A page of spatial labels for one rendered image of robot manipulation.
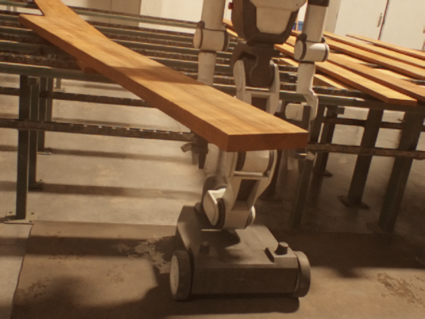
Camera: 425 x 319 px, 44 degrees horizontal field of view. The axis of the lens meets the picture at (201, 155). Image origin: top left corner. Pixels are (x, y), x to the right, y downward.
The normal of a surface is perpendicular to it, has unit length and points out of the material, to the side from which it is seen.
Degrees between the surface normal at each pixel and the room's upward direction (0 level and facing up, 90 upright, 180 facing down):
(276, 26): 90
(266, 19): 90
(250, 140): 90
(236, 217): 106
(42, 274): 0
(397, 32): 90
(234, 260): 0
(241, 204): 30
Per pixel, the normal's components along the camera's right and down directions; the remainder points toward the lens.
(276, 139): 0.50, 0.34
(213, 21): 0.23, 0.34
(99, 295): 0.14, -0.94
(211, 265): 0.26, -0.43
